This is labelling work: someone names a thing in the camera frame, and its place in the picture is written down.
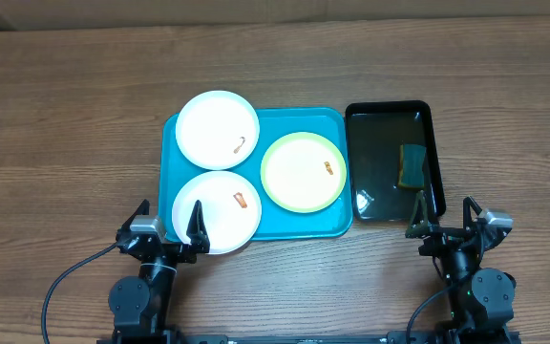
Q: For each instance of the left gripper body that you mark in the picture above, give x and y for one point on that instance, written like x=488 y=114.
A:
x=181 y=254

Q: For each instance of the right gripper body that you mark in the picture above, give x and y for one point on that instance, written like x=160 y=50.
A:
x=442 y=239

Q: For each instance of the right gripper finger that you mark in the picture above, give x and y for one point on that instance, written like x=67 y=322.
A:
x=470 y=210
x=420 y=222

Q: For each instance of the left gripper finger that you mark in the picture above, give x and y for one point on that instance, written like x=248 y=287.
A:
x=142 y=209
x=196 y=230

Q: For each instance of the white plate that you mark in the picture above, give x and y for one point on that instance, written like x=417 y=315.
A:
x=209 y=127
x=228 y=226

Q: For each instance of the green yellow sponge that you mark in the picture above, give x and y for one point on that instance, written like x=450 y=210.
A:
x=410 y=169

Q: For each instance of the light green plate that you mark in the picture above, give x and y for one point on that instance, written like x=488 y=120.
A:
x=293 y=173

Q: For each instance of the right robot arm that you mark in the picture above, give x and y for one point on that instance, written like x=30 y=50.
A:
x=481 y=299

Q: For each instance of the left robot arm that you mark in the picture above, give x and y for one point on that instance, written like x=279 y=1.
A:
x=140 y=303

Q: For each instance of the teal plastic serving tray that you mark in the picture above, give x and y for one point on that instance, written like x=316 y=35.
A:
x=276 y=223

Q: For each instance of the black water tray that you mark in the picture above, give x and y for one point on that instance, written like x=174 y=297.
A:
x=375 y=131

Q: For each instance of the orange food scrap lower plate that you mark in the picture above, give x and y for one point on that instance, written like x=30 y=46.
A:
x=240 y=200

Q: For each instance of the brown food scrap upper plate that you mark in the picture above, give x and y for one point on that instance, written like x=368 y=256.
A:
x=239 y=147

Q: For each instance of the orange food scrap on green plate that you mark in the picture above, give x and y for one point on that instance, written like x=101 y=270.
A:
x=328 y=168

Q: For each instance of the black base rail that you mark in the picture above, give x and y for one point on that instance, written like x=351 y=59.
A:
x=394 y=337

